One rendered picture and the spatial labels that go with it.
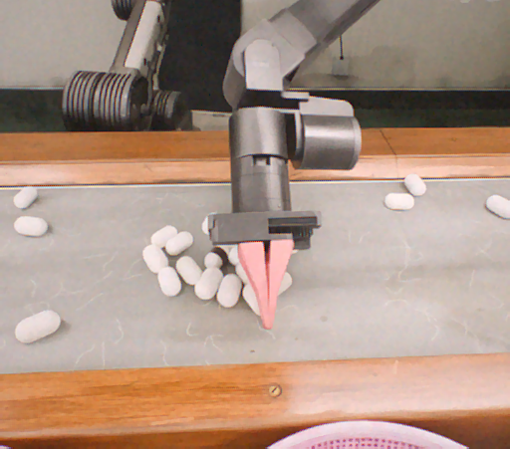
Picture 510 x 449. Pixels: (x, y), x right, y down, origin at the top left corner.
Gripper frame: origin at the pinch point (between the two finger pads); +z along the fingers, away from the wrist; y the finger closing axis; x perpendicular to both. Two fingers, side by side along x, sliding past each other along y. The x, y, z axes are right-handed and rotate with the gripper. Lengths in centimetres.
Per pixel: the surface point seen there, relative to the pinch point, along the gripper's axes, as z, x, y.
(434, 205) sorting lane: -13.2, 14.0, 23.9
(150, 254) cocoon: -7.2, 6.4, -11.4
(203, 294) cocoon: -2.6, 3.4, -5.8
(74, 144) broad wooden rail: -25.7, 21.2, -24.7
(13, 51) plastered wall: -140, 176, -108
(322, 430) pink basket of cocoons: 7.8, -7.5, 2.8
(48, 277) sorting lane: -5.4, 7.5, -22.1
